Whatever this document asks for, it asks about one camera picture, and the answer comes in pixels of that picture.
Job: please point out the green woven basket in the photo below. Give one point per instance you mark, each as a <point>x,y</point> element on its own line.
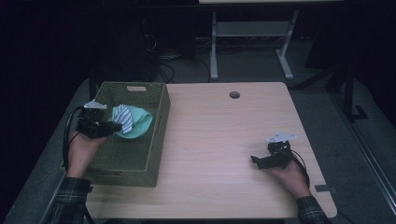
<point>130,155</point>

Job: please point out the dark metal stand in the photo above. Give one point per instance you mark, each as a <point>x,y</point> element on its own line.
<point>348,90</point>

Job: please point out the white metal stand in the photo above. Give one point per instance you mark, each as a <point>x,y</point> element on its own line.
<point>249,29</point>

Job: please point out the person's left hand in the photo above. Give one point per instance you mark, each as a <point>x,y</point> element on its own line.
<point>82,154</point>

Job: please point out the black floor bracket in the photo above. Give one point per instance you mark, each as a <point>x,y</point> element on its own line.
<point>358,113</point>

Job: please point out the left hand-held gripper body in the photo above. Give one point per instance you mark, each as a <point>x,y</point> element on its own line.
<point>91,121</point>

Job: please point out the aluminium floor rail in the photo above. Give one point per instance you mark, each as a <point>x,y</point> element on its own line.
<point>372,169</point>

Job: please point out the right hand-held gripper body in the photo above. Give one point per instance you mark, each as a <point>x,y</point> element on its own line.
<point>278,154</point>

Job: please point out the person's right hand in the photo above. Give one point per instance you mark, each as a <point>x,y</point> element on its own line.
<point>291,179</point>

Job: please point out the mint green small garment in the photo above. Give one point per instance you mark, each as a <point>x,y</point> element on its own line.
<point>137,123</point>

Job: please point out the grey tape strip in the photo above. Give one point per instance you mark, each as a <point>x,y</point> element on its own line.
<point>323,188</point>

